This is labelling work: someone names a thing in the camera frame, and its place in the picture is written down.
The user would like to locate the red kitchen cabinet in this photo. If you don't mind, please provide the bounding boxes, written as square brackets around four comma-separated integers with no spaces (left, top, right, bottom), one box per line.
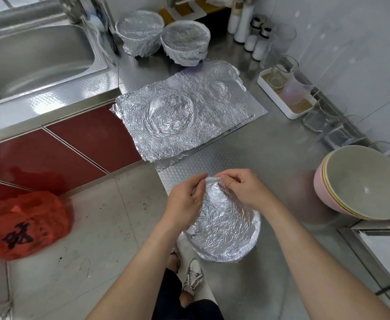
[0,103,143,211]

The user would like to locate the small white tan-capped bottle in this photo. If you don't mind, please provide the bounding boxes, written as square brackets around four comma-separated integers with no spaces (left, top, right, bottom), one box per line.
[227,0,243,35]

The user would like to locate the steel faucet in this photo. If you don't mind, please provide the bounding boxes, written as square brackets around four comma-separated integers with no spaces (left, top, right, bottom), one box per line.
[55,0,86,25]

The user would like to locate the person's white shoe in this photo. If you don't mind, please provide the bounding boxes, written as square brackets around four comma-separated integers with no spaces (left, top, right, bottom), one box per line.
[183,258,204,295]
[168,246,183,272]

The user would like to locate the person's right hand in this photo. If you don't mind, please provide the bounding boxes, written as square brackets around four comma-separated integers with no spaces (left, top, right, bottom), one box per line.
[215,168,276,214]

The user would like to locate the white corner shelf rack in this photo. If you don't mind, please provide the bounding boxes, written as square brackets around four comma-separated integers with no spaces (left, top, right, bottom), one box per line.
[166,0,227,20]

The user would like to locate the white rectangular tray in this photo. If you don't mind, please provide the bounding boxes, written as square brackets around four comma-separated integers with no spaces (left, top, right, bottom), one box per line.
[257,68,318,120]

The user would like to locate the person's left white shoe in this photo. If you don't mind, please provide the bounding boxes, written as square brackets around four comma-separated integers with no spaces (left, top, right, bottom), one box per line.
[168,246,183,272]

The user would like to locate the person's right white shoe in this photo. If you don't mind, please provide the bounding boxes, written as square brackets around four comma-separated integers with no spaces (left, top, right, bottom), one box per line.
[183,258,204,295]

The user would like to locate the person's left hand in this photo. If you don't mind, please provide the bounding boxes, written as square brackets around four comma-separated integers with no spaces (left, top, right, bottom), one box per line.
[162,172,209,234]

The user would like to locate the person's dark trousers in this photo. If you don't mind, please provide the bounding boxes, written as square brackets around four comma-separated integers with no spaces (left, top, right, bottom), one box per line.
[151,268,224,320]

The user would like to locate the red plastic bag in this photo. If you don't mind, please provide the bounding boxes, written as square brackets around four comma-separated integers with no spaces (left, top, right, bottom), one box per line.
[0,190,74,260]

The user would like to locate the person's left forearm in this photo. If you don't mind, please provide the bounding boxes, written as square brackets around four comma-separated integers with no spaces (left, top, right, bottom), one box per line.
[87,220,196,320]

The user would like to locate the foil-wrapped bowl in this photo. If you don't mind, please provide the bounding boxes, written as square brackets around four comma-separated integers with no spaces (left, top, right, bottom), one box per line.
[185,176,262,263]

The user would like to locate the person's right forearm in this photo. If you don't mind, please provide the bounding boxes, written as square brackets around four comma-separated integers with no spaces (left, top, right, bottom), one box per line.
[258,200,390,320]

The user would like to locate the tall white steel-capped bottle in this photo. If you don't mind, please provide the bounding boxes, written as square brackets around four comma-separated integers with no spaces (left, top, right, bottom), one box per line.
[234,0,256,44]

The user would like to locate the white dish brush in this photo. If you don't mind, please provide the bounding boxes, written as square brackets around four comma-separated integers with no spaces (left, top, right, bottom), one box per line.
[88,16,108,34]

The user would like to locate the pink translucent cup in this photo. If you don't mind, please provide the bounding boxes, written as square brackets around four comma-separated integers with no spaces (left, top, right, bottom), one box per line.
[283,71,314,107]

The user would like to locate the foil-covered bowl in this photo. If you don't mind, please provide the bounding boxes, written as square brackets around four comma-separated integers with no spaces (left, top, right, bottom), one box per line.
[115,10,165,58]
[159,20,211,67]

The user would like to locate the stack of coloured bowls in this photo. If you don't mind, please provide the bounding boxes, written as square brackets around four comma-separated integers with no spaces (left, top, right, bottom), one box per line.
[323,145,390,221]

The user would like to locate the white shaker with black lid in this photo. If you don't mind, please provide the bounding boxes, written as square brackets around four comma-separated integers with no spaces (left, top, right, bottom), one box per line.
[243,16,261,52]
[251,24,272,62]

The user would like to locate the stack of aluminium foil sheets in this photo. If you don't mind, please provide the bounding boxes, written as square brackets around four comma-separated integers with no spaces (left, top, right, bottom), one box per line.
[111,60,268,163]

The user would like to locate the stainless steel sink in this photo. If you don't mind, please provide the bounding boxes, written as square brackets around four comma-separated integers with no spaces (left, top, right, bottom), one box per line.
[0,20,120,149]

